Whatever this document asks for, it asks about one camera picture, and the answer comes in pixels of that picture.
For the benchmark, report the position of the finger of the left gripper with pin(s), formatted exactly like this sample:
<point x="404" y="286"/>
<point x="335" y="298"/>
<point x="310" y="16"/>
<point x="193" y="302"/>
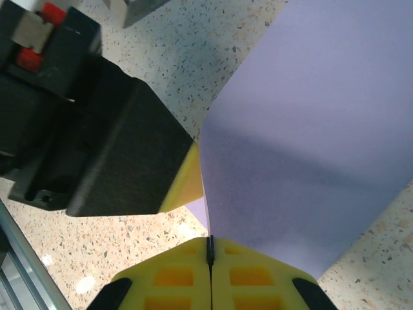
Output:
<point x="129" y="155"/>

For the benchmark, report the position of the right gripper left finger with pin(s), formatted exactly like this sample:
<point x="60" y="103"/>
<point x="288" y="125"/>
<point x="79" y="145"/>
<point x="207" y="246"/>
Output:
<point x="174" y="277"/>

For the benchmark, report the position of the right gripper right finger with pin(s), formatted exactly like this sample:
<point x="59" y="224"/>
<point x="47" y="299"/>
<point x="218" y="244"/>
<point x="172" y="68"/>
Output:
<point x="251" y="281"/>

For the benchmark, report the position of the purple cloth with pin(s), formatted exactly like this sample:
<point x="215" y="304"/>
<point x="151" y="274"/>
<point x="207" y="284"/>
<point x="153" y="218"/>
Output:
<point x="306" y="129"/>

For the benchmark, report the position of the long aluminium mounting rail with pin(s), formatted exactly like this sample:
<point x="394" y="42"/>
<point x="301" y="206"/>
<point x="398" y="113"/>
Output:
<point x="19" y="274"/>

